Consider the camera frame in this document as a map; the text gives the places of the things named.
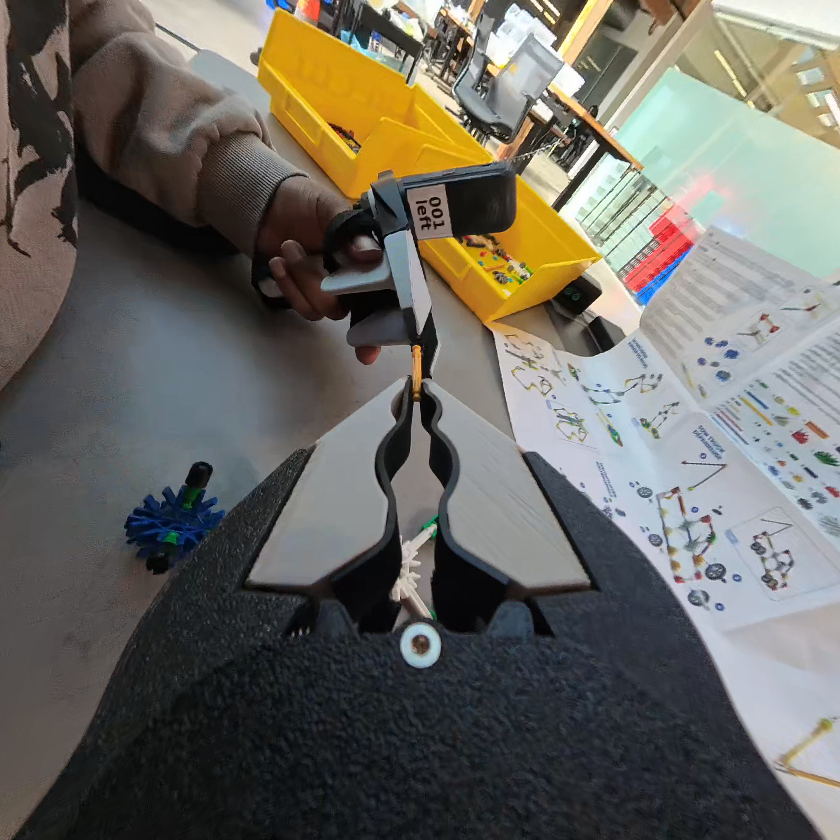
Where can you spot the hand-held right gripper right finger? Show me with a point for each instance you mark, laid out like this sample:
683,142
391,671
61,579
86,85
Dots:
512,525

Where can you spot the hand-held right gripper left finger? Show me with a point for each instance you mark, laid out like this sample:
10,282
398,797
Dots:
322,525

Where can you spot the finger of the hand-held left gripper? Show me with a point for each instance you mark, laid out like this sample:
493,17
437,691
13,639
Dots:
407,282
431,344

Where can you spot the orange toy rod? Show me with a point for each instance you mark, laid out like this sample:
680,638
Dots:
416,370

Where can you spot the yellow plastic bin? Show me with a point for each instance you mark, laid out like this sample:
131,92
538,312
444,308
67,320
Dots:
302,72
565,250

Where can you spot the colourful rod connector toy model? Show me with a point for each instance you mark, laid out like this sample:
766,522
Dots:
175,515

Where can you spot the person's left forearm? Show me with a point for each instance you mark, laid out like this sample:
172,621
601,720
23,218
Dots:
171,118

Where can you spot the person's left hand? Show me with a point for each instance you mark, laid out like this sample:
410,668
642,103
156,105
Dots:
295,217

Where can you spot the pile of small building parts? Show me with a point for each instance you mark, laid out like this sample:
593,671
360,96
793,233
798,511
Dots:
496,260

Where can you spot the grey office chair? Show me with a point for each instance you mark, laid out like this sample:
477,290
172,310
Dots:
505,85

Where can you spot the wooden office table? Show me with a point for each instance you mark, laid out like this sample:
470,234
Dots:
591,125

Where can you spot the black box with green light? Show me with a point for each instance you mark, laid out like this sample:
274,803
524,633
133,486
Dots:
575,295

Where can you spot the black flat box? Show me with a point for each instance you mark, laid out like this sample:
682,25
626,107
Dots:
607,332

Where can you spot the red plastic bin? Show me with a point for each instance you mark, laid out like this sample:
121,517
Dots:
656,243

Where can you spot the white building instruction sheet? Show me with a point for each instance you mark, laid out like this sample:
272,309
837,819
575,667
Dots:
735,433

